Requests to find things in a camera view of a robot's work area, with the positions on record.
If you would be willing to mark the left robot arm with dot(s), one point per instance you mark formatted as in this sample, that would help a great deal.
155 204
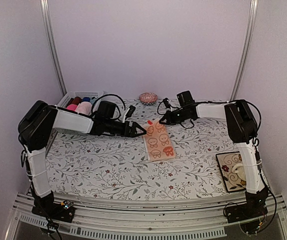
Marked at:
34 131

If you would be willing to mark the dark red rolled towel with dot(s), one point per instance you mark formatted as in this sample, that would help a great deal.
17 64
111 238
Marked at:
76 101

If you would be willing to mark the white plastic basket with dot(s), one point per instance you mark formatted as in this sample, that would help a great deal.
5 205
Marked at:
69 96

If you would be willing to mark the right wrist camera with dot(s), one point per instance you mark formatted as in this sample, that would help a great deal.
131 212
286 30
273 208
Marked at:
167 104

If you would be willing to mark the light blue rolled towel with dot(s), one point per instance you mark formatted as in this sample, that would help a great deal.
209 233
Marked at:
94 101

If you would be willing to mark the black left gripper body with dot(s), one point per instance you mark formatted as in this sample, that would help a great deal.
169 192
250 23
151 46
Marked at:
119 131

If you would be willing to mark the floral table mat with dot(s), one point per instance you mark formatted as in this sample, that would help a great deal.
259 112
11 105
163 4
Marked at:
118 167

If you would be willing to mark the left aluminium frame post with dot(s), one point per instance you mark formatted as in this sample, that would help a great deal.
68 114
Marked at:
45 11

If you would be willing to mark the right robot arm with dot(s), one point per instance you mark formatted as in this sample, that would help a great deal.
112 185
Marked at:
242 129

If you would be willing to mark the square floral plate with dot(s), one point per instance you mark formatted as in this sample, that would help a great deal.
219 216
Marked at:
231 181

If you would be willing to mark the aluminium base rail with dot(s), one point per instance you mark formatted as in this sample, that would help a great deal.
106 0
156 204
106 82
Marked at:
191 219

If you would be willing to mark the orange patterned towel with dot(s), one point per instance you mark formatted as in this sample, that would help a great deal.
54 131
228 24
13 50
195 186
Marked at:
157 142

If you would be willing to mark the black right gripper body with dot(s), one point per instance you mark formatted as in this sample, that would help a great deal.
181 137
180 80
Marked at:
178 118

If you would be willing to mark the pink towel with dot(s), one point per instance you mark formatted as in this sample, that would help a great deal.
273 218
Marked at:
72 107
84 108

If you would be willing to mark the pink rolled towel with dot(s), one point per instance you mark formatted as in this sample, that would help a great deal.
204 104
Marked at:
72 107

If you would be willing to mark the aluminium frame post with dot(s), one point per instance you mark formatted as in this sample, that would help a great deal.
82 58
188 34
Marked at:
45 11
245 49

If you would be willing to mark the patterned ceramic bowl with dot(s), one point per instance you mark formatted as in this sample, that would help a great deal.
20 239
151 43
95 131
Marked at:
148 98

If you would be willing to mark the right aluminium frame post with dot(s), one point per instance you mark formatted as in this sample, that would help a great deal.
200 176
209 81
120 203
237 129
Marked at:
245 49

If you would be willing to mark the cream ceramic mug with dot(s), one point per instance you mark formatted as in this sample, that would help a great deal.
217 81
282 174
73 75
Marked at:
239 170

